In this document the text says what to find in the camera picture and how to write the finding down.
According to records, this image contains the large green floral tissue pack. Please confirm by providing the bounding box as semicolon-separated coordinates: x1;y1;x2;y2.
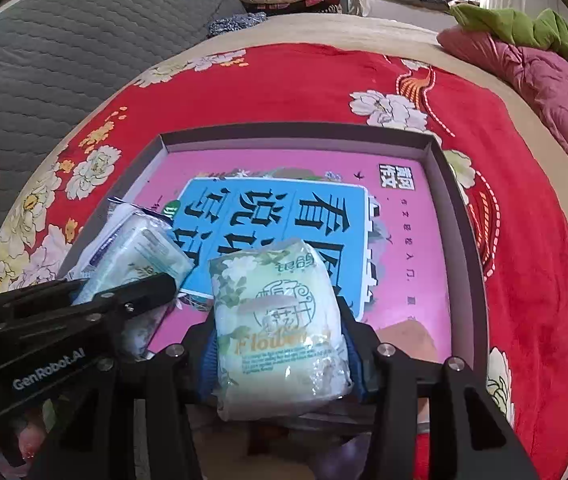
209;238;355;421

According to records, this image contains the blue and white packet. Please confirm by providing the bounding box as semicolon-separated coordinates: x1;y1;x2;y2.
61;197;140;281

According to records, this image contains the person's left hand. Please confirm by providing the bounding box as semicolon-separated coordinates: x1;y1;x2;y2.
0;410;52;468

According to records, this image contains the blue patterned cloth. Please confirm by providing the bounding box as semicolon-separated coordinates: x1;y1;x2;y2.
207;11;267;38

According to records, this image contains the green blanket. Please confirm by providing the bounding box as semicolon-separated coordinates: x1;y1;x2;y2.
449;4;568;101

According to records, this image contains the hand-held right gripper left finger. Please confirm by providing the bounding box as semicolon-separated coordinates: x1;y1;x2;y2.
26;322;220;480

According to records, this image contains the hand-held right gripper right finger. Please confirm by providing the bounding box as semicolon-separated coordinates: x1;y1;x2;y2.
336;297;540;480

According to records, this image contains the grey quilted cover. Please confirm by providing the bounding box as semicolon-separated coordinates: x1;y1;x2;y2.
0;0;247;286

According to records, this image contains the grey box with pink bottom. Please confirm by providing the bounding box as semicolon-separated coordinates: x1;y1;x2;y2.
59;121;490;441

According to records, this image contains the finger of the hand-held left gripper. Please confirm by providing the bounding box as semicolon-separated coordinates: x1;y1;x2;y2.
0;272;179;346
0;279;87;322

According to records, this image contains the red floral blanket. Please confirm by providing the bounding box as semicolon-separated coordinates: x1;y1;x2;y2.
0;42;568;480

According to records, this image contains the pink quilt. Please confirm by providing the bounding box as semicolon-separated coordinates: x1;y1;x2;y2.
436;25;568;201

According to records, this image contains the small green floral tissue pack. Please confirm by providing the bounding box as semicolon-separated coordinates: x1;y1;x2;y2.
71;210;195;361

